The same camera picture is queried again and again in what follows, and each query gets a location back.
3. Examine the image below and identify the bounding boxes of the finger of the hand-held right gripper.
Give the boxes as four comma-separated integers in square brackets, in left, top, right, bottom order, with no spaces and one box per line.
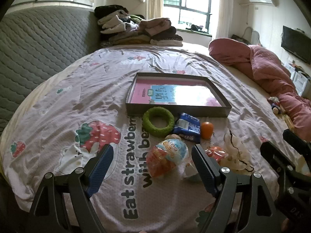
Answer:
[260,141,297,176]
[282,129,311,157]

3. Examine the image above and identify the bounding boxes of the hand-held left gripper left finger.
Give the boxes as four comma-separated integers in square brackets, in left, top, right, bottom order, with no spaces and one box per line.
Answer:
[27,144,114,233]

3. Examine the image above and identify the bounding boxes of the grey cardboard box tray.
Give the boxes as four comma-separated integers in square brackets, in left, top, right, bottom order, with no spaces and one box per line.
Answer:
[125,72,232,118]

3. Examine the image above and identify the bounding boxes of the window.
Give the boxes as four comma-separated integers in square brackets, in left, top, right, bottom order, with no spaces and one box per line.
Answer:
[162,0,220,33]

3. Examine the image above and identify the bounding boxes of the orange ball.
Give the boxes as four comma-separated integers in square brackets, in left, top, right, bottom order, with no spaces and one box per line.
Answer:
[146,148,181,178]

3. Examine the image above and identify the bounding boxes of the pile of folded clothes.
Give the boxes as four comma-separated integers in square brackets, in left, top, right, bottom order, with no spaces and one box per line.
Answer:
[94,5,183,48]

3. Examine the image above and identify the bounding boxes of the black wall television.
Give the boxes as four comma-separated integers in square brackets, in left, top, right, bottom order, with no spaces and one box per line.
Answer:
[281,25,311,65]

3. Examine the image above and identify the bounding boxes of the blue snack packet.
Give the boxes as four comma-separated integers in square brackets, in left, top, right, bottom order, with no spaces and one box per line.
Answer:
[173,112,202,144]

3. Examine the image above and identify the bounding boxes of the white patterned cloth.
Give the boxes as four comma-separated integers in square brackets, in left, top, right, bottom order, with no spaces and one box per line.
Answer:
[223,130,255,173]

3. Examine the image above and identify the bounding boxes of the small colourful toys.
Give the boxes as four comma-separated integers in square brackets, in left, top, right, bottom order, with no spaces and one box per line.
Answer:
[267,97,294,129]

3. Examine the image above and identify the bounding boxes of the pink quilt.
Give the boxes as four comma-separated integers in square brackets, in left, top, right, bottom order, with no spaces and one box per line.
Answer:
[208,38,311,141]

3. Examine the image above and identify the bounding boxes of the grey quilted headboard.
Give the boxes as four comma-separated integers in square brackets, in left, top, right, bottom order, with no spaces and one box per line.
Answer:
[0,6,101,136]

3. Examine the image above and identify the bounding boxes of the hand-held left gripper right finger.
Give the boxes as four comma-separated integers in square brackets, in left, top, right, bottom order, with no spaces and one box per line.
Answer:
[191,144,281,233]

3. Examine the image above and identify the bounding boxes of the strawberry printed bed sheet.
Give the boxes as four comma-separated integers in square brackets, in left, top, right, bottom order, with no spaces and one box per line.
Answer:
[0,41,292,233]

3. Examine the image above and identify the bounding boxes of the white plastic drawer cabinet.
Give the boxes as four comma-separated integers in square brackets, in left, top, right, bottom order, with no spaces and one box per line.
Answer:
[284,63,311,96]

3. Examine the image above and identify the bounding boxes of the small tangerine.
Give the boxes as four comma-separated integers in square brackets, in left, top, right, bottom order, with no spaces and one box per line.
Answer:
[201,122,215,140]
[205,146,228,163]

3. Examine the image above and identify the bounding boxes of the green fuzzy ring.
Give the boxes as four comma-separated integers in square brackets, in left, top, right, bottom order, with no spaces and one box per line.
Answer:
[142,107,175,135]

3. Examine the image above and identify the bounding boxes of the dark clothing on windowsill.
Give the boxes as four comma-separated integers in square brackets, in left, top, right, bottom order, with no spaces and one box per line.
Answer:
[189,24,209,32]

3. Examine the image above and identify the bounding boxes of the white ornate chair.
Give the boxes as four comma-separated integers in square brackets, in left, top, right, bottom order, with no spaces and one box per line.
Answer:
[239,27,262,46]

